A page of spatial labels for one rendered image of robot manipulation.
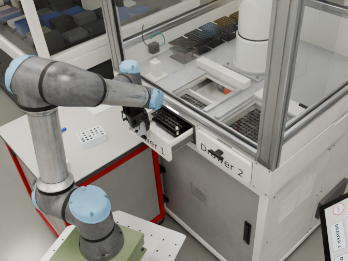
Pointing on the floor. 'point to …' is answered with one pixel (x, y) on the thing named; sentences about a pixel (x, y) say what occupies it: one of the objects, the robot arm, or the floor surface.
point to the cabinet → (250, 203)
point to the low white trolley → (96, 163)
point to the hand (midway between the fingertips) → (143, 132)
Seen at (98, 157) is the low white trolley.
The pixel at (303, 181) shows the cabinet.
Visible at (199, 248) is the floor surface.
